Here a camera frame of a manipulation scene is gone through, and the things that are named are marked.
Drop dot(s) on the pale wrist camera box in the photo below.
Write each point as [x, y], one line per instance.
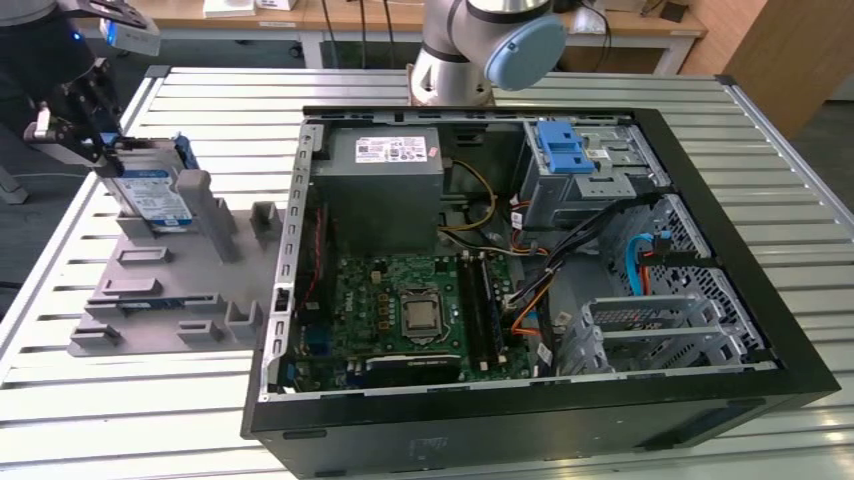
[134, 40]

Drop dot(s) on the grey power supply unit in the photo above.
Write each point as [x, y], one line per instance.
[374, 210]

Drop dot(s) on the wooden desk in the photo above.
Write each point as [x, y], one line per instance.
[214, 22]

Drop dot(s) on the grey parts rack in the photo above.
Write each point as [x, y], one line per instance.
[187, 280]

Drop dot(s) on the green motherboard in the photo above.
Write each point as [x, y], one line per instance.
[361, 300]

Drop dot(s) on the RAM stick blue label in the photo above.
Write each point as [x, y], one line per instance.
[150, 303]

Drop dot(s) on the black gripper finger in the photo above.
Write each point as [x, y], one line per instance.
[90, 95]
[74, 142]

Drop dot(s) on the blue plastic drive latch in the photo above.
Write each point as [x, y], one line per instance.
[561, 145]

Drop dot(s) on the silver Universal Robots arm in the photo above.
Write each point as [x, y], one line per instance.
[454, 75]

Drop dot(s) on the black RAM stick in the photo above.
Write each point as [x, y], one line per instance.
[493, 320]

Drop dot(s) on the silver CPU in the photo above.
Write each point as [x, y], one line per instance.
[422, 317]

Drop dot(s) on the hard disk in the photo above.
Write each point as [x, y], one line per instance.
[150, 195]

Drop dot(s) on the black graphics card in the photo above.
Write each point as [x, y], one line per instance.
[414, 367]

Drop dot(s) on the white stand foot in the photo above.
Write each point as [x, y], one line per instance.
[14, 192]

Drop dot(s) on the small white box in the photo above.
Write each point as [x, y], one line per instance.
[275, 4]

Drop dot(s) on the metal disk bay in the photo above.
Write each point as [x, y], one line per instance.
[641, 303]

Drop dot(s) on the large white box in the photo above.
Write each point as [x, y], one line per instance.
[230, 9]

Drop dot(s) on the wooden cabinet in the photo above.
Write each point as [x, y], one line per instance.
[788, 60]

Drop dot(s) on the black PC case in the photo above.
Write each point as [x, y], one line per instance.
[467, 425]

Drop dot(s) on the metal optical drive cage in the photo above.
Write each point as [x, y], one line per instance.
[601, 187]

